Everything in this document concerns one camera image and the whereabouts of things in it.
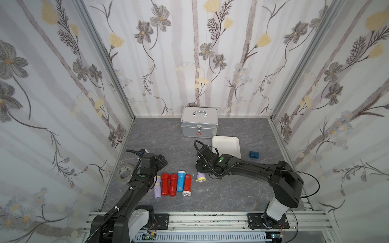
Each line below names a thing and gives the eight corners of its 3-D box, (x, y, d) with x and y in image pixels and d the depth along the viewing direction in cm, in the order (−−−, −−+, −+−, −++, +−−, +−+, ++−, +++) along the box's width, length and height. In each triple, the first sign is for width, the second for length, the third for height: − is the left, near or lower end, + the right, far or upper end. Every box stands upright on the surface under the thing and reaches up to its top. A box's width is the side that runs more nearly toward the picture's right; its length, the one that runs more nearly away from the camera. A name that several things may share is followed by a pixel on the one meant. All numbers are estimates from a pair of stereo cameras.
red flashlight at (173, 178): (168, 196, 84) (167, 194, 81) (171, 176, 92) (170, 173, 89) (176, 196, 84) (175, 194, 81) (177, 176, 92) (177, 173, 89)
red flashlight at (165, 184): (161, 196, 84) (160, 194, 82) (163, 175, 92) (162, 173, 89) (168, 195, 85) (167, 193, 82) (169, 175, 92) (168, 173, 90)
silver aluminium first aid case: (182, 139, 109) (180, 124, 96) (184, 114, 126) (183, 98, 113) (217, 139, 109) (219, 124, 96) (214, 114, 127) (216, 98, 114)
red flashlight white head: (183, 196, 84) (182, 194, 81) (184, 177, 91) (183, 174, 88) (191, 196, 84) (191, 194, 81) (192, 177, 91) (191, 174, 88)
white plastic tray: (213, 158, 100) (213, 155, 97) (211, 138, 110) (212, 135, 107) (241, 158, 100) (242, 155, 97) (236, 138, 110) (237, 135, 107)
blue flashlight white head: (176, 192, 85) (175, 190, 83) (178, 172, 92) (177, 170, 90) (184, 192, 85) (184, 190, 83) (185, 172, 92) (185, 170, 91)
